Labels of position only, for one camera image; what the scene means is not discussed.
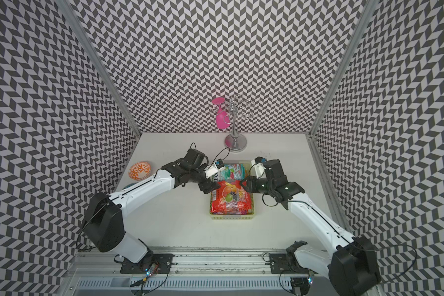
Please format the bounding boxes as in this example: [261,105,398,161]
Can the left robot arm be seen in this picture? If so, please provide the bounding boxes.
[81,148,224,263]

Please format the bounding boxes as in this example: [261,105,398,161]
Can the chrome glass holder stand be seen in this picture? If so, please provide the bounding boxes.
[223,94,254,152]

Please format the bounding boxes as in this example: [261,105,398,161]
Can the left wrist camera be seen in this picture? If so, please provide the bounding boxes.
[204,159,225,178]

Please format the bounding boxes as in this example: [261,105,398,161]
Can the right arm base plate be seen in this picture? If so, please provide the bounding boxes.
[264,254,316,275]

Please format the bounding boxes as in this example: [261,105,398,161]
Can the blue bowl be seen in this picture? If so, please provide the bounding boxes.
[124,183,136,189]

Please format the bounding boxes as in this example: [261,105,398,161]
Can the aluminium front rail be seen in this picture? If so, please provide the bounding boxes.
[68,250,374,278]

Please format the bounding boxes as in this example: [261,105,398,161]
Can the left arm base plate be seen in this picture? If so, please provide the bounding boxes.
[120,254,174,275]

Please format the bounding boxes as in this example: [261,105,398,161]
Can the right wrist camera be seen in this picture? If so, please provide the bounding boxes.
[248,157,267,178]

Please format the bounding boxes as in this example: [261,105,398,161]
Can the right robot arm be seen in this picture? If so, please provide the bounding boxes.
[241,157,381,296]

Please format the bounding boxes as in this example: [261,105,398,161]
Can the red 100 candy bag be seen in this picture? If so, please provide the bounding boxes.
[210,179,254,215]

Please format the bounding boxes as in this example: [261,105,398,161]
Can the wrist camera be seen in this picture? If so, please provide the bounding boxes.
[204,159,225,178]
[248,157,267,178]

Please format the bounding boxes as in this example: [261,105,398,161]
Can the light green plastic basket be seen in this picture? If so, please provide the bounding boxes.
[209,162,255,220]

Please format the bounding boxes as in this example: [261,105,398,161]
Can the orange patterned bowl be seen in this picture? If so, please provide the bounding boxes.
[128,161,152,181]

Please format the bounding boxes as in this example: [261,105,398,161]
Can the pink plastic wine glass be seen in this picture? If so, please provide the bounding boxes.
[212,97,230,130]

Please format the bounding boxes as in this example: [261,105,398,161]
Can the teal mint bag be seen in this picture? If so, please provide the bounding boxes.
[218,164,245,181]

